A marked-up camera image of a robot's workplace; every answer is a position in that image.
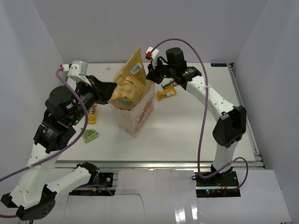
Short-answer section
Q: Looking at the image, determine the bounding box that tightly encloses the brown chocolate bar wrapper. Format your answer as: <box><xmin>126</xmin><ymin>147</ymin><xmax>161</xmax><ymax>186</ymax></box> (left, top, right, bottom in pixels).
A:
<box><xmin>161</xmin><ymin>78</ymin><xmax>178</xmax><ymax>90</ymax></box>

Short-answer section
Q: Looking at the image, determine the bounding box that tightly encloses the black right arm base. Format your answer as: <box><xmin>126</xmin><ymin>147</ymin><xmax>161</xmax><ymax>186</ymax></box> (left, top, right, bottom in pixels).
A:
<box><xmin>192</xmin><ymin>171</ymin><xmax>241</xmax><ymax>198</ymax></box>

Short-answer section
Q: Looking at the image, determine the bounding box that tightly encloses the yellow M&M's candy pack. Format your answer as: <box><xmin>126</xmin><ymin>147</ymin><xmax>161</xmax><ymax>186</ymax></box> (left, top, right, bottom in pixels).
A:
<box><xmin>88</xmin><ymin>103</ymin><xmax>97</xmax><ymax>124</ymax></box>

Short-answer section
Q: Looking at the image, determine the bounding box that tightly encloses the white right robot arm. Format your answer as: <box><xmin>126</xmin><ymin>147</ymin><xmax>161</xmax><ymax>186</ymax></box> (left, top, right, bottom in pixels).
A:
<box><xmin>145</xmin><ymin>47</ymin><xmax>246</xmax><ymax>186</ymax></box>

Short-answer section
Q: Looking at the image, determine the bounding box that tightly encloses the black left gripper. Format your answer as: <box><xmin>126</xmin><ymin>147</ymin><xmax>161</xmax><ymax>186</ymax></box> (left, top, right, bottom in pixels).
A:
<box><xmin>69</xmin><ymin>75</ymin><xmax>118</xmax><ymax>125</ymax></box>

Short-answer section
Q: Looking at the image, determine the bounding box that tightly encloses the yellow snack bar wrapper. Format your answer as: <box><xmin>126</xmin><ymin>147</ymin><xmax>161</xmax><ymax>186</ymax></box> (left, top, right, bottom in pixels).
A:
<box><xmin>156</xmin><ymin>86</ymin><xmax>177</xmax><ymax>101</ymax></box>

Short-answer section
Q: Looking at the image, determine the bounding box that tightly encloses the beige paper gift bag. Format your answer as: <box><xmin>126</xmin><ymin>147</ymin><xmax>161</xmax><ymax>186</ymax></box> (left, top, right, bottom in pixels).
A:
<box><xmin>110</xmin><ymin>80</ymin><xmax>155</xmax><ymax>137</ymax></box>

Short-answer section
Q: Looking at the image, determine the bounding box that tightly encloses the small green candy packet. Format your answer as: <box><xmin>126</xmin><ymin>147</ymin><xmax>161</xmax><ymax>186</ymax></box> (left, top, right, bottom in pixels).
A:
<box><xmin>82</xmin><ymin>129</ymin><xmax>100</xmax><ymax>144</ymax></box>

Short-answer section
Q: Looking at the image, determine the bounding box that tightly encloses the large tan chip bag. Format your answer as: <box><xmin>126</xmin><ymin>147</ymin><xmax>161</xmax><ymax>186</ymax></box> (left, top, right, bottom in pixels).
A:
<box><xmin>110</xmin><ymin>48</ymin><xmax>146</xmax><ymax>111</ymax></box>

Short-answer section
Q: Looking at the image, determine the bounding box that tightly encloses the right blue table label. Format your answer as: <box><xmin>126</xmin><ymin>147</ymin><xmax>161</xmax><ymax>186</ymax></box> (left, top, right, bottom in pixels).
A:
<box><xmin>211</xmin><ymin>63</ymin><xmax>227</xmax><ymax>67</ymax></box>

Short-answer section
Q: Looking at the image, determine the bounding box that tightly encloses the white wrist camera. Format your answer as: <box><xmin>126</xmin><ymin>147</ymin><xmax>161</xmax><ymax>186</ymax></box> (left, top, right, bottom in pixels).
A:
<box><xmin>60</xmin><ymin>61</ymin><xmax>91</xmax><ymax>86</ymax></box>
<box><xmin>145</xmin><ymin>47</ymin><xmax>160</xmax><ymax>68</ymax></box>

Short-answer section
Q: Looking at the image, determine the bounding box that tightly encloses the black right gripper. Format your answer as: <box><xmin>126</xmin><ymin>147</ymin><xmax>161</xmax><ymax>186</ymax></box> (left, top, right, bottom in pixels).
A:
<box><xmin>147</xmin><ymin>58</ymin><xmax>177</xmax><ymax>84</ymax></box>

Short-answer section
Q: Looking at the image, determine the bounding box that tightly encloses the aluminium table front rail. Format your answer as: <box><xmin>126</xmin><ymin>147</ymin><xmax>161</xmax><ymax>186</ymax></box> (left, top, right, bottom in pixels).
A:
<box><xmin>54</xmin><ymin>161</ymin><xmax>264</xmax><ymax>169</ymax></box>

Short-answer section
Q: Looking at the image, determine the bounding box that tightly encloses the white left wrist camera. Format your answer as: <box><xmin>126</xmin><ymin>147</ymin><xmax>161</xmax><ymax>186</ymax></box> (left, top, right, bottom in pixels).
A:
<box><xmin>60</xmin><ymin>61</ymin><xmax>91</xmax><ymax>86</ymax></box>

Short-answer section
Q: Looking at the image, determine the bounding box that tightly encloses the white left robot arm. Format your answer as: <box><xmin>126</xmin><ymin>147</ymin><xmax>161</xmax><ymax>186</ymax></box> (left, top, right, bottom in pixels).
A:
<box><xmin>1</xmin><ymin>76</ymin><xmax>117</xmax><ymax>221</ymax></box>

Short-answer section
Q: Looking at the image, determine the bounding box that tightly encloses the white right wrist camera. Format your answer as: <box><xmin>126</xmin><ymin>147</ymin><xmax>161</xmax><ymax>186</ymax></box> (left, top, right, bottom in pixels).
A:
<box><xmin>145</xmin><ymin>47</ymin><xmax>160</xmax><ymax>68</ymax></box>

